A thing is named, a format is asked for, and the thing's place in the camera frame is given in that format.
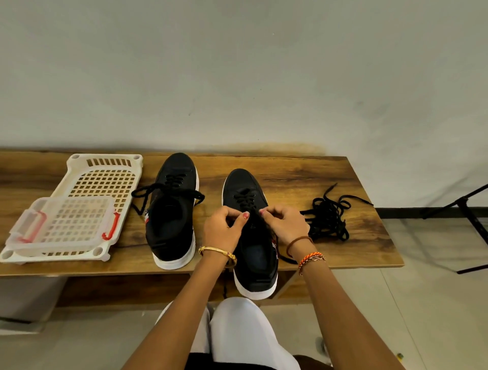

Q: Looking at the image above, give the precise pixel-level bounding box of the person's left hand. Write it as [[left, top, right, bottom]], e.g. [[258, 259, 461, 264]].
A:
[[201, 205, 252, 257]]

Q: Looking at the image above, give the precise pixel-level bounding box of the person's right hand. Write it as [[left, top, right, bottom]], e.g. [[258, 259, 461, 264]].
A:
[[258, 203, 313, 257]]

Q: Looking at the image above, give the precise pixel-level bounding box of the black sneaker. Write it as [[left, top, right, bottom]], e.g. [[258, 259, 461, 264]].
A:
[[142, 151, 202, 271], [221, 168, 280, 301]]

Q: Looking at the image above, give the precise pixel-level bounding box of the person's right forearm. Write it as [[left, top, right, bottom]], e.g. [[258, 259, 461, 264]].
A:
[[289, 242, 406, 370]]

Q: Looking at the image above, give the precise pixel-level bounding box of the person's left forearm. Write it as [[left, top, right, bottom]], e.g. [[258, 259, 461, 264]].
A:
[[121, 248, 237, 370]]

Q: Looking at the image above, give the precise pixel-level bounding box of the person's black shirt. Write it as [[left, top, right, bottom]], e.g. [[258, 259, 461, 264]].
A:
[[184, 351, 333, 370]]

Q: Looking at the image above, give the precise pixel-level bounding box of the grey slipper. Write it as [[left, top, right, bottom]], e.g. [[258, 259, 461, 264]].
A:
[[314, 336, 332, 362]]

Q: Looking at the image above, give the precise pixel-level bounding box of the white plastic lattice basket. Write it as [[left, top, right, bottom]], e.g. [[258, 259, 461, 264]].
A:
[[0, 152, 145, 265]]

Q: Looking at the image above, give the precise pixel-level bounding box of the black tripod stand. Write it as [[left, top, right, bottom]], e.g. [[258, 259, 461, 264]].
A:
[[422, 182, 488, 276]]

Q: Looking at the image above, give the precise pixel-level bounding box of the white box under table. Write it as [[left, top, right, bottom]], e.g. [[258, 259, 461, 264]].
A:
[[0, 275, 69, 335]]

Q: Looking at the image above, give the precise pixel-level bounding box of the gold bracelet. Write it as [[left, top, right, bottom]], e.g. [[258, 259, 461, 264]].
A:
[[197, 244, 239, 268]]

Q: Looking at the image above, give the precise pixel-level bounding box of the orange braided bracelet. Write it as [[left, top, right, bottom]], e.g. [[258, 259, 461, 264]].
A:
[[296, 251, 327, 276]]

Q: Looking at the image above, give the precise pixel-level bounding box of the clear container with red handles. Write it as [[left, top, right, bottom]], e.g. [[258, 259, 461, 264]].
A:
[[5, 195, 122, 256]]

